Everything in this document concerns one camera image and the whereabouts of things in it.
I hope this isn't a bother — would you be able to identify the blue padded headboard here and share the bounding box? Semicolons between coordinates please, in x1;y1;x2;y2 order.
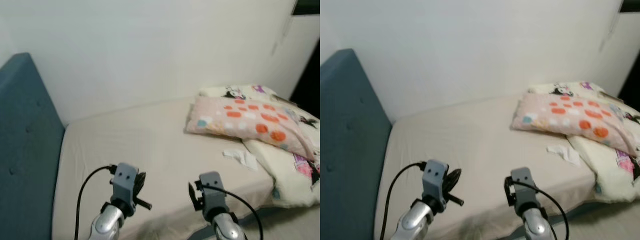
320;48;393;240
0;52;67;240

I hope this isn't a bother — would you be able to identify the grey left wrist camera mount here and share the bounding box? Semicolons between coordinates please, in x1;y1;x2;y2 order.
111;163;140;206
422;159;449;201

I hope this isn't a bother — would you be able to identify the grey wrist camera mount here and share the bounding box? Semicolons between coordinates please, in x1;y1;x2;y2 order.
199;171;227;218
511;167;538;213
422;159;449;201
111;163;140;206

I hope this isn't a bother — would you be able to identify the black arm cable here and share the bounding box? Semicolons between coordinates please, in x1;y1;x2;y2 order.
510;179;571;240
380;161;427;240
75;165;117;240
200;184;264;240

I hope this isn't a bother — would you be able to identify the cream cartoon print blanket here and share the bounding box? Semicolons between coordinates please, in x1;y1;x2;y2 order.
527;81;640;203
197;84;321;208

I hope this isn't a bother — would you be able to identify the white tissue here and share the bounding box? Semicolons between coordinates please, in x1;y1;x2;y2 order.
222;148;258;172
546;144;582;167

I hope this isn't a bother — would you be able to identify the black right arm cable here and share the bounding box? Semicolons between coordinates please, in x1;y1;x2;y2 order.
510;179;571;240
200;184;264;240

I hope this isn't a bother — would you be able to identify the white blind wand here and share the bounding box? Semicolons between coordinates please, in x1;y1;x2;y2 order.
600;10;622;53
272;10;294;55

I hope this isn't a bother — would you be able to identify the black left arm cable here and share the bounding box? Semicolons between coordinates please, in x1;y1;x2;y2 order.
380;161;427;240
75;165;117;240

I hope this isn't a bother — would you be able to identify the black wardrobe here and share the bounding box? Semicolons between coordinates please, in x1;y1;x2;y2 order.
617;65;640;101
290;37;321;118

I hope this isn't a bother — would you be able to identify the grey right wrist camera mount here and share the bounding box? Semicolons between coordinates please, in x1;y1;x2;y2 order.
511;167;538;213
199;171;227;218

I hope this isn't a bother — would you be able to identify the pink pillow with orange patches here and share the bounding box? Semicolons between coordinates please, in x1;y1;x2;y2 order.
185;96;321;161
511;92;640;158

